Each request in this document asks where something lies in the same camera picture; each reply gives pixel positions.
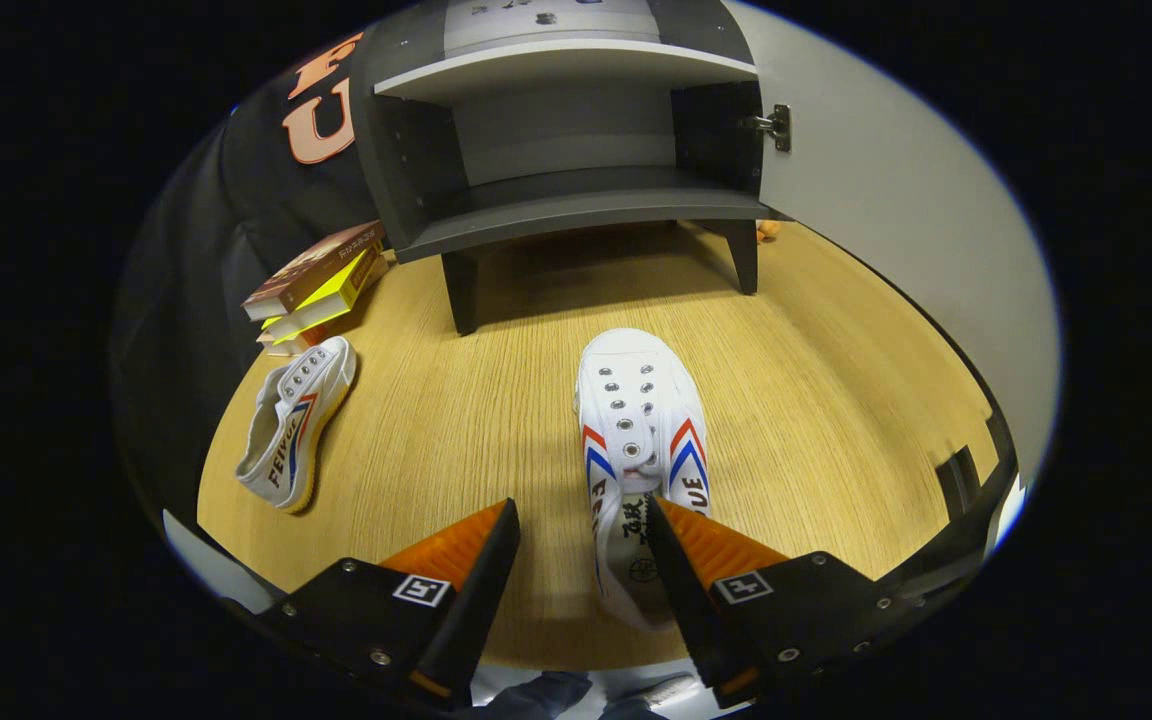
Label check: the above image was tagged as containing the brown cover book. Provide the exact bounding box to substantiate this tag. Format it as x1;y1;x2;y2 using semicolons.
241;220;387;323

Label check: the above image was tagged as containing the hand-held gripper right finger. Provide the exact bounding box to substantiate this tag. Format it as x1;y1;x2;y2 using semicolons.
644;495;927;711

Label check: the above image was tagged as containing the orange spine book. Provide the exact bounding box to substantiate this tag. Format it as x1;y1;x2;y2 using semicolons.
256;318;337;358

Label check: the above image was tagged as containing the grey shoe cabinet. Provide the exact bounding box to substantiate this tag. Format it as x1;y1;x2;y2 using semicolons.
351;0;787;337

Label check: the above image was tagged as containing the metal door hinge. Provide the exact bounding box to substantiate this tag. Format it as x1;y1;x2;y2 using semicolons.
744;103;793;153

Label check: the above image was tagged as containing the black backdrop cloth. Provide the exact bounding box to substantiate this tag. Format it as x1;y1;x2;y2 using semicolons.
111;30;387;521

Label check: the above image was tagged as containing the yellow cover book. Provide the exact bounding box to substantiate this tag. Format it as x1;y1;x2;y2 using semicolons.
261;245;390;343

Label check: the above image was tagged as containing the white striped canvas shoe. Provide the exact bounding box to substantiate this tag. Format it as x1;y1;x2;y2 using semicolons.
236;336;358;514
576;328;712;631

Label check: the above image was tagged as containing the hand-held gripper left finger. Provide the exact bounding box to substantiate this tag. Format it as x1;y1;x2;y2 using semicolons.
226;498;522;713

